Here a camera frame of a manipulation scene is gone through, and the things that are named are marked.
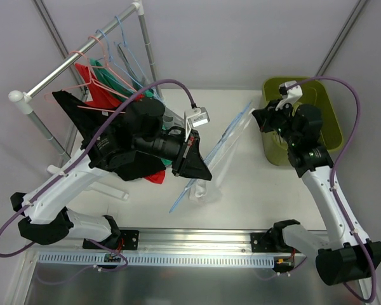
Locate grey tank top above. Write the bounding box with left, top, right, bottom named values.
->
left=114, top=41, right=187, bottom=131

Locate green tank top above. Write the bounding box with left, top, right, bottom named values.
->
left=88, top=57, right=174, bottom=168

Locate olive green plastic basket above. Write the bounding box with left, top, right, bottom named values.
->
left=260, top=76, right=343, bottom=166

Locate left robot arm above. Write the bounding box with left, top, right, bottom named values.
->
left=11, top=94, right=212, bottom=249

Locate blue hanger under grey top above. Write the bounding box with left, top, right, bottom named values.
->
left=114, top=15, right=149, bottom=89

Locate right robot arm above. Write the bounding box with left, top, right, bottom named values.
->
left=252, top=100, right=381, bottom=285

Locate blue hanger under green top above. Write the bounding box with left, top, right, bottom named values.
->
left=97, top=29, right=148, bottom=90

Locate aluminium rail with cable duct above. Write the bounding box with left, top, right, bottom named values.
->
left=34, top=226, right=331, bottom=277

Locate light blue wire hanger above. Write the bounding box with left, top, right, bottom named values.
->
left=168, top=100, right=253, bottom=214

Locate black tank top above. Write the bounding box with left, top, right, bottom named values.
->
left=52, top=91, right=166, bottom=181

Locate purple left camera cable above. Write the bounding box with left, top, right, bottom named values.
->
left=0, top=78, right=196, bottom=258

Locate silver clothes rack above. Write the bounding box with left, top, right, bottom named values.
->
left=8, top=0, right=191, bottom=201

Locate red tank top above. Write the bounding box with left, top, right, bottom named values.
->
left=74, top=64, right=165, bottom=184

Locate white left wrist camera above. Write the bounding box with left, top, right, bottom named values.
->
left=184, top=107, right=210, bottom=141

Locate white tank top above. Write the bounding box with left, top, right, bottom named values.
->
left=189, top=107, right=257, bottom=204

